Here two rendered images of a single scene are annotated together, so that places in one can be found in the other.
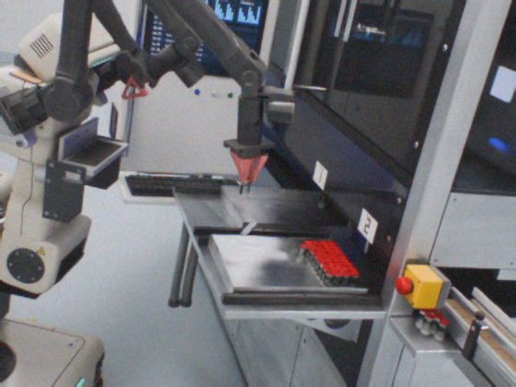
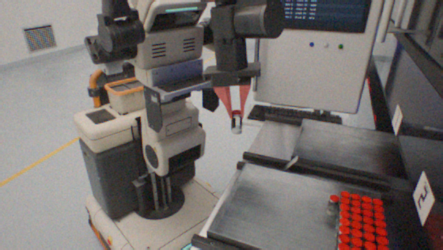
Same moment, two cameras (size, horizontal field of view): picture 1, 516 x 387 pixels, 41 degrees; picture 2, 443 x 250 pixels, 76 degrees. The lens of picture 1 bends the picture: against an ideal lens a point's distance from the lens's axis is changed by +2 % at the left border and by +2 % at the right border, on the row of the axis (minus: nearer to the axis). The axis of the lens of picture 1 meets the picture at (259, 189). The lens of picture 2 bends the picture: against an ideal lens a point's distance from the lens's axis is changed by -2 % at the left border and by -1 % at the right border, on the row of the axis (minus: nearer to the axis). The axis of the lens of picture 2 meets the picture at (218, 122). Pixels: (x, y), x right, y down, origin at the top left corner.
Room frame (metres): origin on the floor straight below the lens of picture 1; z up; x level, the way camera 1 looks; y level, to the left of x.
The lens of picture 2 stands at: (1.08, -0.29, 1.38)
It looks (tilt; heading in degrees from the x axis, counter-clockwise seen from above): 27 degrees down; 43
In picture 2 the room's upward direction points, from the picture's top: straight up
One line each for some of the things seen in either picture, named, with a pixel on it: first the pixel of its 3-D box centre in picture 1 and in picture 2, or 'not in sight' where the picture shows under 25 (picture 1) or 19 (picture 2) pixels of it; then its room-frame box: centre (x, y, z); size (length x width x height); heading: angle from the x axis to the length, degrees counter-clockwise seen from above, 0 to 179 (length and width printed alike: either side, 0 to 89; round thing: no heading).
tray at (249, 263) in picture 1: (285, 265); (300, 216); (1.55, -0.10, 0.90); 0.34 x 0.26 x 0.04; 110
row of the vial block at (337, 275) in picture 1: (324, 264); (354, 229); (1.59, -0.20, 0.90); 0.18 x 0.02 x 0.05; 20
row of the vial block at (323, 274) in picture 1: (317, 264); (342, 225); (1.58, -0.18, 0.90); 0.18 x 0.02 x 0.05; 20
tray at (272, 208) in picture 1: (284, 210); (353, 149); (1.91, -0.09, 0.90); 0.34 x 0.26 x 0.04; 110
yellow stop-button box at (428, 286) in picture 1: (423, 286); not in sight; (1.40, -0.40, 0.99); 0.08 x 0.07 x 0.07; 110
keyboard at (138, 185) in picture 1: (187, 186); (294, 116); (2.15, 0.24, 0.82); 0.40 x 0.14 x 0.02; 113
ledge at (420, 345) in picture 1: (428, 337); not in sight; (1.40, -0.45, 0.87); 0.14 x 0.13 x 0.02; 110
